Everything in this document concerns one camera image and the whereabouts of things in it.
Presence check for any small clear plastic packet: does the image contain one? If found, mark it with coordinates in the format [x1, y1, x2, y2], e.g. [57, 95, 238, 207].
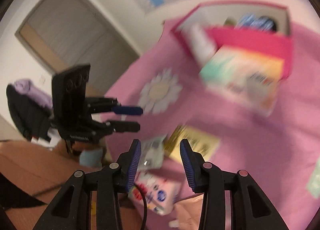
[137, 135, 167, 171]

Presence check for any purple and black clothes pile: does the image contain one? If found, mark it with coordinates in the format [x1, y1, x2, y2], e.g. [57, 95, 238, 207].
[6, 79, 53, 142]

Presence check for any white lotion bottle red label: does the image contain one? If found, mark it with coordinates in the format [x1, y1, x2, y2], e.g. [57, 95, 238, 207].
[183, 23, 217, 69]

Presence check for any black tracking camera box left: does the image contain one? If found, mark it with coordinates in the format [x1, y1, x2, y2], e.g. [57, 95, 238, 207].
[52, 64, 91, 131]

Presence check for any pink storage box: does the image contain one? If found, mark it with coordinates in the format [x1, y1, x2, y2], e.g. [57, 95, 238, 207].
[171, 0, 293, 79]

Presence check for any black cable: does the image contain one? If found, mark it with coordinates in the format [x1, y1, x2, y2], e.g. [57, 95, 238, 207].
[133, 182, 148, 230]

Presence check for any pink wipes pack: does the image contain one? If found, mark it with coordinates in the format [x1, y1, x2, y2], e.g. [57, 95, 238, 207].
[135, 171, 184, 216]

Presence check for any yellow card packet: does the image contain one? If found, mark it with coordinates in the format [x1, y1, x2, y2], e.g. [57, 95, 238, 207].
[164, 125, 220, 163]

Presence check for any grey door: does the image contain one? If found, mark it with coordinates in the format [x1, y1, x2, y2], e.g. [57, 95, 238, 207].
[16, 0, 138, 96]

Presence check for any left hand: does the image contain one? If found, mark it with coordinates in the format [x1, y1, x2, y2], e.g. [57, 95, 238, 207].
[60, 137, 108, 168]

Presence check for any pastel tissue pack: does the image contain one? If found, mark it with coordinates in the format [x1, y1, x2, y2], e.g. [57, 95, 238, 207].
[200, 45, 284, 116]

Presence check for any pink bed blanket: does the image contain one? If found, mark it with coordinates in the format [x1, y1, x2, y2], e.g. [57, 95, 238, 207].
[105, 0, 320, 230]

